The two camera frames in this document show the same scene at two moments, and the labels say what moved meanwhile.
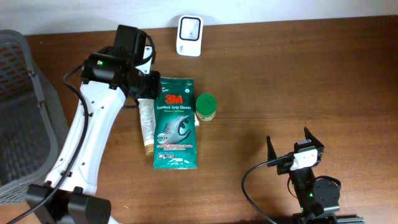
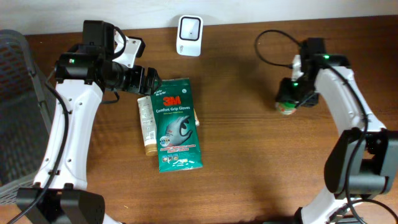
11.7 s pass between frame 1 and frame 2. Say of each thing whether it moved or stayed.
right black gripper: moved
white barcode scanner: stayed
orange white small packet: stayed
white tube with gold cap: stayed
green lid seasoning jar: moved
